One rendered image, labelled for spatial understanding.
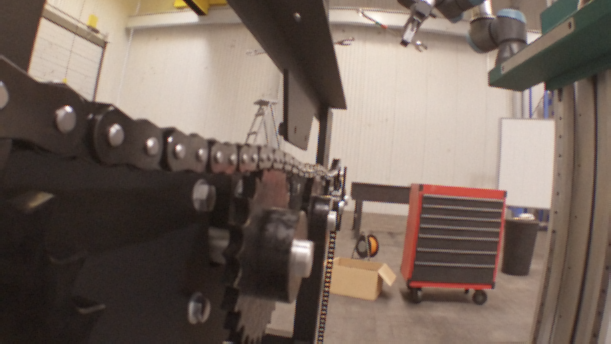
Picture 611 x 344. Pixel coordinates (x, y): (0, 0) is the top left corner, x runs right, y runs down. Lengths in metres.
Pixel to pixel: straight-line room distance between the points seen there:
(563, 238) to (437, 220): 1.57
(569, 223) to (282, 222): 1.08
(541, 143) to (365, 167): 6.63
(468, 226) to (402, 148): 8.10
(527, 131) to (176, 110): 10.60
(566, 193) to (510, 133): 3.91
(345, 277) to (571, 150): 2.05
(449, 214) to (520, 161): 2.53
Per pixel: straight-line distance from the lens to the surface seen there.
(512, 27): 1.37
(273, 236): 0.27
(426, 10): 1.21
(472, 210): 2.75
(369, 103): 10.84
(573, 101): 1.29
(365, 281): 2.79
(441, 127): 11.00
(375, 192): 5.60
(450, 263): 2.76
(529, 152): 5.07
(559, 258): 1.25
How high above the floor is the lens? 0.93
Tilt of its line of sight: 4 degrees up
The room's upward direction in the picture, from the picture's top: 6 degrees clockwise
